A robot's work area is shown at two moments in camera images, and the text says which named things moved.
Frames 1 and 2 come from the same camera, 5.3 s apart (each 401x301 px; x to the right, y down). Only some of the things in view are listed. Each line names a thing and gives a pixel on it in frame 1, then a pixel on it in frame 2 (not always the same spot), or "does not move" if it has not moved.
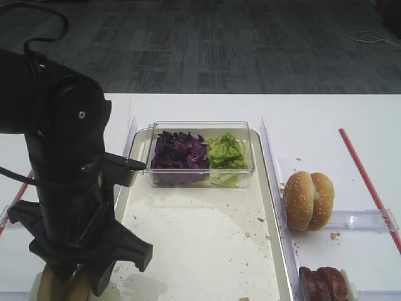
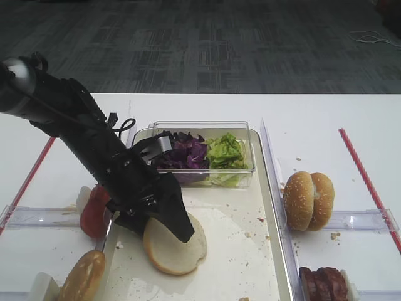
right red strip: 355,157 does not move
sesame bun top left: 298,195 does not move
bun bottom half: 76,288 to 170,253
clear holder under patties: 380,295 does not move
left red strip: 23,192 does not move
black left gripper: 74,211 to 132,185
